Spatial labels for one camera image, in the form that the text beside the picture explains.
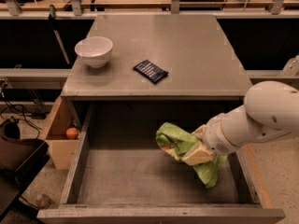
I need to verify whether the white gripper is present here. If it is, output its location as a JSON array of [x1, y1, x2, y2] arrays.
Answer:
[[181, 112, 249, 166]]

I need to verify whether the green rice chip bag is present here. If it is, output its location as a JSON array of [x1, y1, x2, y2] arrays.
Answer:
[[155, 122, 227, 189]]

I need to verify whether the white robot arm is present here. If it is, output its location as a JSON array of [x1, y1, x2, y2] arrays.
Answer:
[[182, 81, 299, 165]]

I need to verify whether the grey cabinet with top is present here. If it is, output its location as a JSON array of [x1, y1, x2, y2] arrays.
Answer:
[[62, 14, 251, 126]]

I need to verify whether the open grey top drawer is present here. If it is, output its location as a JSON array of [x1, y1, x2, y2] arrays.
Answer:
[[38, 101, 285, 224]]

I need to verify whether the dark blue snack packet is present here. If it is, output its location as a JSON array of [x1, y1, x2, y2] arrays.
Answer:
[[133, 60, 168, 84]]

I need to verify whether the orange ball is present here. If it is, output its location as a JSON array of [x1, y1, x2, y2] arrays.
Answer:
[[65, 127, 78, 140]]

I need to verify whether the wooden box on floor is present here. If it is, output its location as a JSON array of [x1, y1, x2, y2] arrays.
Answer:
[[40, 97, 78, 170]]

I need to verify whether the white ceramic bowl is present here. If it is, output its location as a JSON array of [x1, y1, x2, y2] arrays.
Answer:
[[75, 36, 113, 68]]

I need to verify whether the small grey floor object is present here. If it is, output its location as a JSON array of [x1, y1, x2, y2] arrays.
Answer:
[[36, 194, 51, 209]]

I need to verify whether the black bin on floor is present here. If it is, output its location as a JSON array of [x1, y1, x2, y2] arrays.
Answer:
[[0, 120, 50, 219]]

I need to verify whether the black floor cable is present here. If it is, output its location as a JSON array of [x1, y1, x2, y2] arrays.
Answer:
[[0, 81, 42, 140]]

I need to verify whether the metal railing frame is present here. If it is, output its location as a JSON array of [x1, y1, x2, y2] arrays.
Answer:
[[0, 0, 299, 20]]

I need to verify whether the green handled tool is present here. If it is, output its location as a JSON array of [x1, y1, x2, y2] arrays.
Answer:
[[49, 5, 70, 65]]

